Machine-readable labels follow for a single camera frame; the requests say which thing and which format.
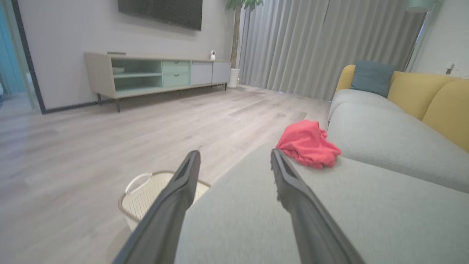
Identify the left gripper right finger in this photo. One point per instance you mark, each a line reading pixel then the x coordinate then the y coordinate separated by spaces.
pixel 311 227

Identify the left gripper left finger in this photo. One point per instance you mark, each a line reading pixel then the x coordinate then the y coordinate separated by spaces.
pixel 165 223

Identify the red white Bulls jersey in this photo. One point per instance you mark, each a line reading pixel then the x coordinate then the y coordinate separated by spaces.
pixel 307 143

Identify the cream perforated laundry basket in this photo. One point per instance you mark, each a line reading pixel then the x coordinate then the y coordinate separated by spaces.
pixel 139 198

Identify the large grey sofa chaise cushion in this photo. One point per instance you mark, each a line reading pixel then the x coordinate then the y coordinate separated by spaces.
pixel 366 220

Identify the grey sofa seat cushion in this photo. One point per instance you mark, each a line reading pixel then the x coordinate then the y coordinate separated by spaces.
pixel 395 139
pixel 351 99

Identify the grey mint TV cabinet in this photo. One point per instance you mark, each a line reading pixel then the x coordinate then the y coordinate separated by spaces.
pixel 176 73

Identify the teal throw pillow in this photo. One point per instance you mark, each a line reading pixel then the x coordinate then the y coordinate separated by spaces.
pixel 372 79

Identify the potted tree white ribbed pot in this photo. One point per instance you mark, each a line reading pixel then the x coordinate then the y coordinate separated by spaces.
pixel 234 77

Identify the yellow sofa backrest behind pillow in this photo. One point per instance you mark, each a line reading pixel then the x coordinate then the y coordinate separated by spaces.
pixel 414 91

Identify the large yellow sofa backrest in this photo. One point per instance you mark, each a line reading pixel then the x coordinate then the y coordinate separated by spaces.
pixel 450 110

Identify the grey pleated curtain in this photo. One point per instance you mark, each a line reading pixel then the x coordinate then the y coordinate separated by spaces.
pixel 311 44

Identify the teal glass door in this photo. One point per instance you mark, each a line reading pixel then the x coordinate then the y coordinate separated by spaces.
pixel 9 47

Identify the small white security camera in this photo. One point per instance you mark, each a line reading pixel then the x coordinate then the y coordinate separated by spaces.
pixel 213 55

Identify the wall socket with plug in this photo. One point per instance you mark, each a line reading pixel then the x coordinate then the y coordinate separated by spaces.
pixel 451 68

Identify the black wall television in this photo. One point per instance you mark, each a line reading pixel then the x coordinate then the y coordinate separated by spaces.
pixel 161 11

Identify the dark door frame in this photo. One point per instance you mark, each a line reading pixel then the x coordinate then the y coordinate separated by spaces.
pixel 28 55

